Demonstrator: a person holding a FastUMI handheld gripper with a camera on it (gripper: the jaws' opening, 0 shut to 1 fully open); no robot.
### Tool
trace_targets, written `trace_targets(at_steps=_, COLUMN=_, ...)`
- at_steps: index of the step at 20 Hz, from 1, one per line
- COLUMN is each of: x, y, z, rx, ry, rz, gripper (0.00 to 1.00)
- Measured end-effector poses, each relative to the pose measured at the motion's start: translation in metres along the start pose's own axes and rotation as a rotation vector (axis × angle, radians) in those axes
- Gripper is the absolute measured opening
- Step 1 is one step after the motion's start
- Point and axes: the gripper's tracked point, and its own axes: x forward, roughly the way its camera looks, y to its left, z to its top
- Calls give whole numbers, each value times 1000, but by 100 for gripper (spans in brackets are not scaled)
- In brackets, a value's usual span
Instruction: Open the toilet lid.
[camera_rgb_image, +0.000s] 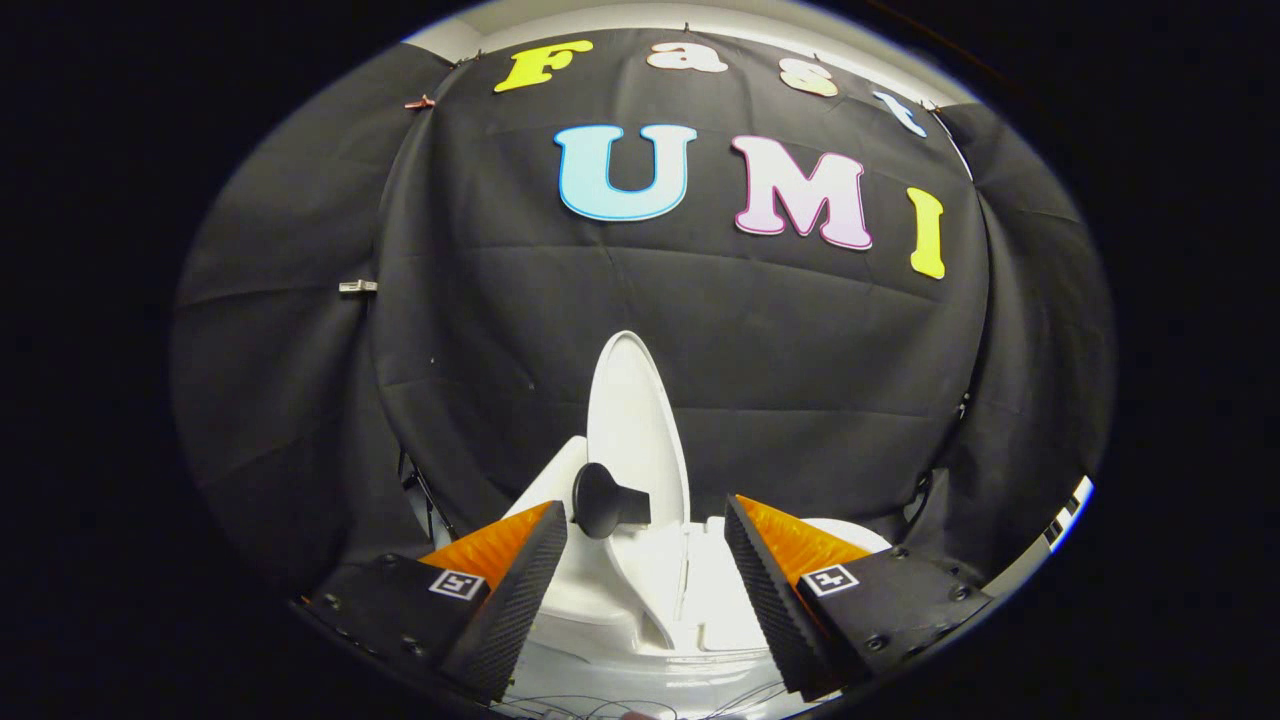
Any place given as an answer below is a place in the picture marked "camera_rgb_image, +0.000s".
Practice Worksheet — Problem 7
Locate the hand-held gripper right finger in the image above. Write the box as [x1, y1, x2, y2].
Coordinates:
[723, 492, 994, 703]

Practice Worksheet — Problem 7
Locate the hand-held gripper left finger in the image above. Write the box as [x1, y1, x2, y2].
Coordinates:
[293, 499, 569, 706]

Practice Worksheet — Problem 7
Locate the black round lid handle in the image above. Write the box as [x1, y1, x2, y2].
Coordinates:
[572, 462, 653, 541]

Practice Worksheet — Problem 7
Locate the white toilet lid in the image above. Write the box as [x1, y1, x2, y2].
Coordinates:
[585, 330, 693, 651]

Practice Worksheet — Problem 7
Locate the white ceramic toilet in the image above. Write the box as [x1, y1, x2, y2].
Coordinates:
[500, 435, 893, 706]

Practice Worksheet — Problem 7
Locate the black backdrop cloth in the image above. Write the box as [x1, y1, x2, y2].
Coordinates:
[170, 28, 1116, 591]

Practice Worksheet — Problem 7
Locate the white black striped panel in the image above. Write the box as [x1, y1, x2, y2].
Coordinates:
[1040, 475, 1096, 551]

